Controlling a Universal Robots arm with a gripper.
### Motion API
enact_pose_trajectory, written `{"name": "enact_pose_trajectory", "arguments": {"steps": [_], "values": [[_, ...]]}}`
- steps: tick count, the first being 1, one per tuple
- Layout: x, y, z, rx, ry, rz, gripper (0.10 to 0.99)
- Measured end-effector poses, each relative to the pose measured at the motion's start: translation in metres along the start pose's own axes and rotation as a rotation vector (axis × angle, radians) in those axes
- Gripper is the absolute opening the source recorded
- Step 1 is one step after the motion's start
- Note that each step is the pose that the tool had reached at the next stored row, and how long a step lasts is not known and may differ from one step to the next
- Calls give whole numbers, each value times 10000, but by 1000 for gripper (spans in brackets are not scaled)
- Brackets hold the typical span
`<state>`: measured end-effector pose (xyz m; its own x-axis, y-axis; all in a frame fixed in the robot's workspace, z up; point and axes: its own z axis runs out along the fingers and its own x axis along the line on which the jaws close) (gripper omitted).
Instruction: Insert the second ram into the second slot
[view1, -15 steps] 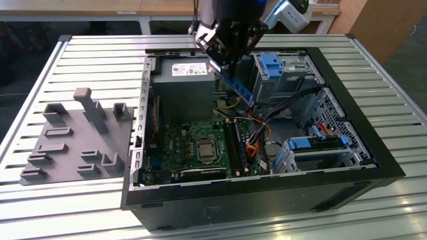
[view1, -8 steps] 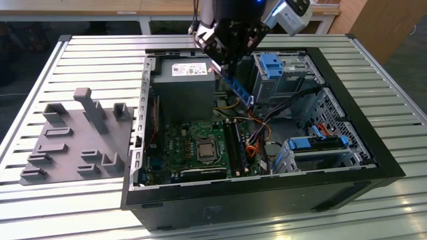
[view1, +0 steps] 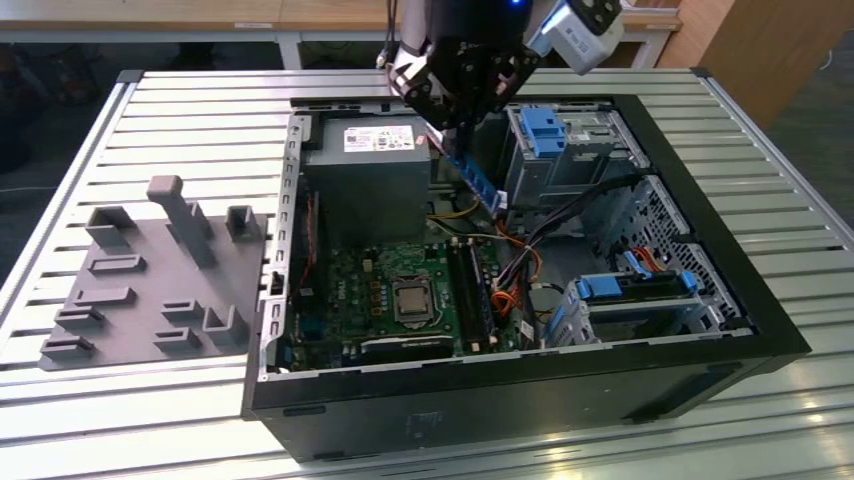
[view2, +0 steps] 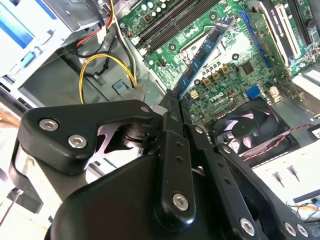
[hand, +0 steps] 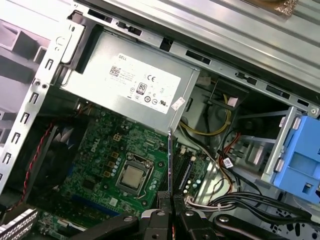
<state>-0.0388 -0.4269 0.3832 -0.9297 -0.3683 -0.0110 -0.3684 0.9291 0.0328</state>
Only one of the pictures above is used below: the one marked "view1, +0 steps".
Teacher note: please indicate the grey parts rack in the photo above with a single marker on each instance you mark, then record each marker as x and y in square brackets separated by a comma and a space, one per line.
[147, 300]

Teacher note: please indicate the round grey speaker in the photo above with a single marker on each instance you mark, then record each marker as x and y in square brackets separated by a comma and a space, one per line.
[548, 298]

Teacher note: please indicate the silver CPU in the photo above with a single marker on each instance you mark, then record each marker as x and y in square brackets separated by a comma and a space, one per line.
[412, 303]

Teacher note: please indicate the silver drive cage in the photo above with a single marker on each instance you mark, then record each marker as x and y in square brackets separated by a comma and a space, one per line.
[587, 170]

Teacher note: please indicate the black RAM slot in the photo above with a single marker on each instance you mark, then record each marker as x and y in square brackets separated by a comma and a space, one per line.
[463, 290]

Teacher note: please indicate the black PC case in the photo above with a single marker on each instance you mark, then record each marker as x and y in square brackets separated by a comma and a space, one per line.
[467, 410]

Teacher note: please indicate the grey power supply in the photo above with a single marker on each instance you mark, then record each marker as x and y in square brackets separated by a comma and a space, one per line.
[360, 200]

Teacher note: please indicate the blue disk carrier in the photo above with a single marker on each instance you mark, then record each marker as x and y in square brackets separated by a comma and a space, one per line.
[596, 287]

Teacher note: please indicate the green motherboard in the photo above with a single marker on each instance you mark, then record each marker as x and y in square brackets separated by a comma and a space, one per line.
[354, 265]

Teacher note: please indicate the black graphics card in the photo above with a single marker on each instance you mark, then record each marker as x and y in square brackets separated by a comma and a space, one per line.
[407, 345]

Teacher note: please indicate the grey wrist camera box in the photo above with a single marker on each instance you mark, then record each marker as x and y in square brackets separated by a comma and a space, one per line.
[580, 40]

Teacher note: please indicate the silver disk bay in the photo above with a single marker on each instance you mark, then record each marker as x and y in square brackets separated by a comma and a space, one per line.
[640, 325]

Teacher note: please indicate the blue drive latch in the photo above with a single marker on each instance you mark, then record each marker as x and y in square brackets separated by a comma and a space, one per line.
[542, 130]

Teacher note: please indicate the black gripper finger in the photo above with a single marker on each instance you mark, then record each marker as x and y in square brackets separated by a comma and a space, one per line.
[500, 80]
[434, 85]

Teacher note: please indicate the wooden cabinet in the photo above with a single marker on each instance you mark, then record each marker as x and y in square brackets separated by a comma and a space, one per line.
[754, 50]

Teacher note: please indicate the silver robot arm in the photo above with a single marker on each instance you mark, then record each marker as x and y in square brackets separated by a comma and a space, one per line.
[414, 25]

